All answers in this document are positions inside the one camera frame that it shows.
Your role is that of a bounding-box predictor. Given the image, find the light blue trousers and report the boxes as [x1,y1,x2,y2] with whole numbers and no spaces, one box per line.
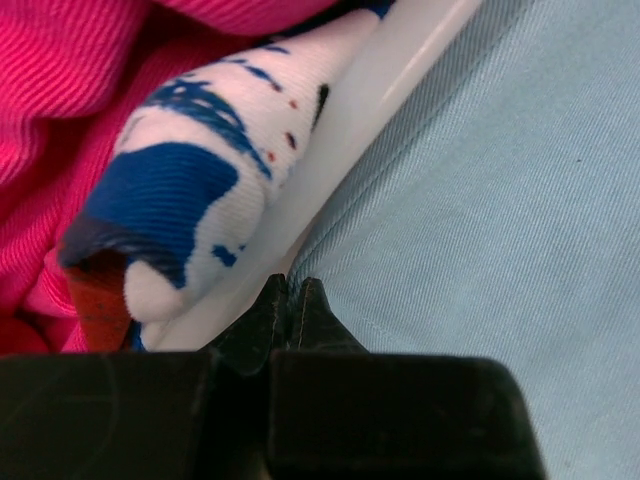
[289,1,639,479]

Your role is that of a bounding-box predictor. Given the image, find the pink garment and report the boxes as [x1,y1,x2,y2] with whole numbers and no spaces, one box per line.
[1,1,353,354]

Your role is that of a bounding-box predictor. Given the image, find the blue white patterned garment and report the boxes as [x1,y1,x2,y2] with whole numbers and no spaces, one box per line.
[59,1,390,352]

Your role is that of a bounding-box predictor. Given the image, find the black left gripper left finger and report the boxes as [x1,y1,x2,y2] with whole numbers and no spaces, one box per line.
[1,274,288,479]

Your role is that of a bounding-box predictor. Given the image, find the white plastic laundry basket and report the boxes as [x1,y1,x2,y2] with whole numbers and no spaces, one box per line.
[141,0,481,351]

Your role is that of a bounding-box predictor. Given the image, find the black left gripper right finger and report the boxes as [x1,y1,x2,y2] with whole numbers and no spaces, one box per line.
[267,279,546,479]

